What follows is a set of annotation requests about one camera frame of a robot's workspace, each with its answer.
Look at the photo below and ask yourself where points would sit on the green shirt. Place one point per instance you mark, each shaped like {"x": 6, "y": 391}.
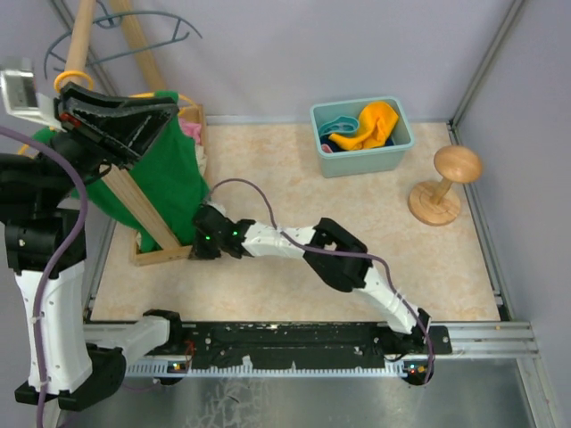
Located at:
{"x": 169, "y": 177}

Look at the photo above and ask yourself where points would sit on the orange bucket hat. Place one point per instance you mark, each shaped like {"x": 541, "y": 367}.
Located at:
{"x": 377, "y": 122}

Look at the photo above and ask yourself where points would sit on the turquoise bucket hat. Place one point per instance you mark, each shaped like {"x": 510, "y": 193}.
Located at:
{"x": 342, "y": 125}

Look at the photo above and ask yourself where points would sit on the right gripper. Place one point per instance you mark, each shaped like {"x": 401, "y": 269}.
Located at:
{"x": 200, "y": 251}

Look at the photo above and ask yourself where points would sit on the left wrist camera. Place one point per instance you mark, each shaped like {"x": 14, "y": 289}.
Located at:
{"x": 20, "y": 96}

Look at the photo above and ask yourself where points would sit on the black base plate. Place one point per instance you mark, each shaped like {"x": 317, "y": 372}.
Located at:
{"x": 280, "y": 346}

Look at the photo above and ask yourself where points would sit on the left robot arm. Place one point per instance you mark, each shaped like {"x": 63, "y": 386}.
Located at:
{"x": 44, "y": 209}

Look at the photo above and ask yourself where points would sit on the wooden hat stand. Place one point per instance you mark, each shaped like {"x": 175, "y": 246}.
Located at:
{"x": 434, "y": 203}

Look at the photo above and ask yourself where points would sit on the dark blue bucket hat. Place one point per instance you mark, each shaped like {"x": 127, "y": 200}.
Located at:
{"x": 336, "y": 148}

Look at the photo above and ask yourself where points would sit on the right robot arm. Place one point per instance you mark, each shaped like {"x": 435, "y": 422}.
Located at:
{"x": 338, "y": 258}

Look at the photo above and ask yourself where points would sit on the aluminium rail frame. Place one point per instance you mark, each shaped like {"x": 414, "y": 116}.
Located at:
{"x": 468, "y": 340}

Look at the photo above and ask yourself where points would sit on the wooden clothes rack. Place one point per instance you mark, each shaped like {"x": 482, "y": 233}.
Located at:
{"x": 120, "y": 182}

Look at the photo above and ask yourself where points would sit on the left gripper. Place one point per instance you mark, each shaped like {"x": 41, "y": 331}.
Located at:
{"x": 119, "y": 127}

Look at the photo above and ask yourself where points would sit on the light teal plastic bin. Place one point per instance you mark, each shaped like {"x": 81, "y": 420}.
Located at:
{"x": 379, "y": 159}

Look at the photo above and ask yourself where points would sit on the yellow hanger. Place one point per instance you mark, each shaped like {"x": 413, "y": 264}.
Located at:
{"x": 123, "y": 127}

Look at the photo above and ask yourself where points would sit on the pink cloth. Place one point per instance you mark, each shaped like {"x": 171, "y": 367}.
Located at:
{"x": 191, "y": 129}

